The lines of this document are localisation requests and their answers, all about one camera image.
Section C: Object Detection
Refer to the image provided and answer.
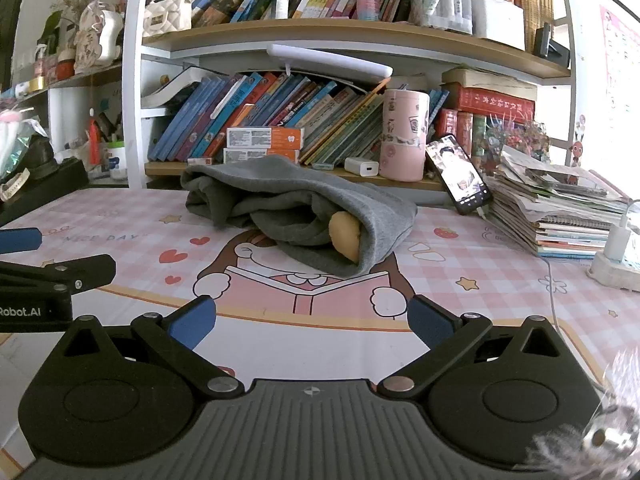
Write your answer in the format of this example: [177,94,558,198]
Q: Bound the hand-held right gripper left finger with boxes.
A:
[50,294,246,401]

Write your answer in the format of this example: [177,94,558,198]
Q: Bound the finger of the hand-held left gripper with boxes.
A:
[0,254,117,293]
[0,227,43,256]

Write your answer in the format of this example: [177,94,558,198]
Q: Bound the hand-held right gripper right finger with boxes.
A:
[377,295,576,401]

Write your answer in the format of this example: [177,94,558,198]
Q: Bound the grey sweatshirt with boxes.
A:
[180,154,418,278]

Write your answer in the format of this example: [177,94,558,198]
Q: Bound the black bag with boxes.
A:
[0,157,88,226]

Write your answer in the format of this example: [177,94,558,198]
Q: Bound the pink cartoon table mat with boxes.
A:
[0,186,640,466]

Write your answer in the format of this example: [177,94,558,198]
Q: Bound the iridescent gift wrap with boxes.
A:
[0,110,48,181]

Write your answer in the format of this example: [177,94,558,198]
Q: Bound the pink white plush toy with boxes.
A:
[0,107,26,146]

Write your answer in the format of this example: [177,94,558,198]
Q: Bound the orange glue bottle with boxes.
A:
[87,110,101,166]

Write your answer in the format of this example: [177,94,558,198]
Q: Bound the white side shelf unit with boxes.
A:
[0,62,126,186]

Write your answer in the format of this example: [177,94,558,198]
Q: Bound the black smartphone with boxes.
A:
[425,134,493,216]

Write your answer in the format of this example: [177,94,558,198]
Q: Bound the white wooden bookshelf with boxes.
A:
[122,0,591,206]

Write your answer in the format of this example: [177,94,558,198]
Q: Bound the white power bank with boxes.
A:
[344,157,379,178]

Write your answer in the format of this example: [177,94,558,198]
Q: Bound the stack of books and papers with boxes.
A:
[487,145,631,261]

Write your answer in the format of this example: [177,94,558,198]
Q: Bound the pink printed cylinder tin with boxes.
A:
[379,89,431,182]

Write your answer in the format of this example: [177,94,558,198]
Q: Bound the white power strip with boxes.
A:
[586,252,640,292]

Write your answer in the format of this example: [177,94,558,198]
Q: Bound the row of leaning picture books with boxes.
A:
[150,72,396,166]

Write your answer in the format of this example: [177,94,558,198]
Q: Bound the red spine book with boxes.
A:
[436,109,458,147]
[456,111,475,156]

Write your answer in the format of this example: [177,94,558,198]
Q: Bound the colourful floral decoration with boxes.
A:
[482,117,551,163]

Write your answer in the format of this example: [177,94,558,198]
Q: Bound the white charger plug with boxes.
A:
[605,212,632,263]

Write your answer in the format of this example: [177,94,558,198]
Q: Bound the white printed ceramic figure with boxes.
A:
[74,1,124,73]

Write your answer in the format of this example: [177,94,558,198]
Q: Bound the white fuzzy tuft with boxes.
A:
[530,347,640,480]

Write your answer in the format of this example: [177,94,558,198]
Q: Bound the thick red book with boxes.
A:
[457,86,536,122]

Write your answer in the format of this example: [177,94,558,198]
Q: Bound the thick beige book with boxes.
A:
[442,67,538,101]

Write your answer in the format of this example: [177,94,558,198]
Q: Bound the white quilted handbag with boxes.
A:
[142,0,193,38]

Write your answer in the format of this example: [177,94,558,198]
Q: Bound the white bar lamp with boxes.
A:
[266,44,393,83]

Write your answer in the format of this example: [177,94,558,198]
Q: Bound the small black box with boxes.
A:
[534,22,571,58]

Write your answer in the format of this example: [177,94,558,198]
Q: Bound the white storage box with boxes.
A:
[471,0,526,52]

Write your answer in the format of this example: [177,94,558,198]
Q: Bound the white cable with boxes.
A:
[542,255,566,333]

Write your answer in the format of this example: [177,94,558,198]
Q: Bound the cartoon wall sticker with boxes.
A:
[570,115,591,166]

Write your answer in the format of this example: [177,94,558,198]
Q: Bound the pink wall poster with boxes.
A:
[597,5,640,126]

